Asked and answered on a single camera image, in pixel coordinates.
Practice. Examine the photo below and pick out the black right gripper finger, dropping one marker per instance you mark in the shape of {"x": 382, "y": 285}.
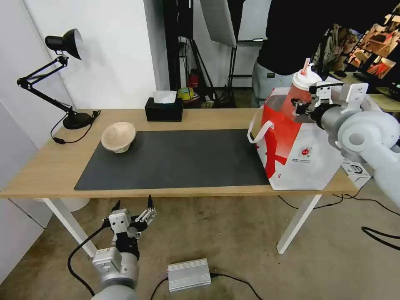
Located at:
{"x": 300, "y": 107}
{"x": 312, "y": 90}

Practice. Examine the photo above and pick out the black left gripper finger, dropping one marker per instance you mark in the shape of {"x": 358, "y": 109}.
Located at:
{"x": 113, "y": 211}
{"x": 147, "y": 217}

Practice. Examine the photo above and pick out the red drink cup with straw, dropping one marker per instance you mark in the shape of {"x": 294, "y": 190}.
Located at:
{"x": 298, "y": 89}

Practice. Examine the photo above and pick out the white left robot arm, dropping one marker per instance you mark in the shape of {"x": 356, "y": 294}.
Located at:
{"x": 120, "y": 276}

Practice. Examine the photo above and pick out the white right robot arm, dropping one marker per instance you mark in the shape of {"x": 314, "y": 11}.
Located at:
{"x": 373, "y": 131}

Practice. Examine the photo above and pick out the white red takeout bag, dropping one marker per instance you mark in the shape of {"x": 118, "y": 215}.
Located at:
{"x": 307, "y": 156}

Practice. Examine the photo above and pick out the white plastic bin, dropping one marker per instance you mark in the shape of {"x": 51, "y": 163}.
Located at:
{"x": 78, "y": 203}

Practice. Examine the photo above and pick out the person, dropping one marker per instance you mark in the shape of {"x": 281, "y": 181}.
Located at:
{"x": 284, "y": 34}

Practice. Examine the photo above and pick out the black desk mat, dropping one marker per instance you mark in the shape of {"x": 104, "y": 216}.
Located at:
{"x": 175, "y": 159}

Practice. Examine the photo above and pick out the silver power supply box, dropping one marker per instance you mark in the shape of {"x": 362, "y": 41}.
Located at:
{"x": 188, "y": 275}

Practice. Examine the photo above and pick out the white printed cardboard box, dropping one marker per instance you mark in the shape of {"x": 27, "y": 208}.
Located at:
{"x": 356, "y": 170}

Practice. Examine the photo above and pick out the beige paper bowl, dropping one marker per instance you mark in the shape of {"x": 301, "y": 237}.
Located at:
{"x": 117, "y": 137}

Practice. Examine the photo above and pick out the computer monitor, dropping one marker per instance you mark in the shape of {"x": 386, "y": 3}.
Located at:
{"x": 375, "y": 47}

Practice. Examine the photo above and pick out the wooden table with white legs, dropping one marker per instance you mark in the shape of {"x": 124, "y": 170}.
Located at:
{"x": 31, "y": 175}

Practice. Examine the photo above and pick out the black desk lamp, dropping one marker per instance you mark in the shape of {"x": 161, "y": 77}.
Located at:
{"x": 72, "y": 120}

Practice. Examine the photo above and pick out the black light stand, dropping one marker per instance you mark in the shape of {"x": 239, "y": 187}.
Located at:
{"x": 204, "y": 68}

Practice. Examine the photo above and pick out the black tissue box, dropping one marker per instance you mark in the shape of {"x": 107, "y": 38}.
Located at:
{"x": 164, "y": 112}

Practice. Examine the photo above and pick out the red fire extinguisher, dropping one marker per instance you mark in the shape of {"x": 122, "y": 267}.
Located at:
{"x": 194, "y": 78}

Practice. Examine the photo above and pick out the yellow green tape roll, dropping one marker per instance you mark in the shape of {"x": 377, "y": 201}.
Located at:
{"x": 186, "y": 93}

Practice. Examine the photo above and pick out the white photo reflector panel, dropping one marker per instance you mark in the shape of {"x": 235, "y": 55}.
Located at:
{"x": 218, "y": 22}

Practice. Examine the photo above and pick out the white tissue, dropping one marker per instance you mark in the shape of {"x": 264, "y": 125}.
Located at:
{"x": 164, "y": 97}

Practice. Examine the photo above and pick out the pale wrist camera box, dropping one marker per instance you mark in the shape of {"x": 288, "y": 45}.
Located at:
{"x": 120, "y": 220}
{"x": 325, "y": 93}

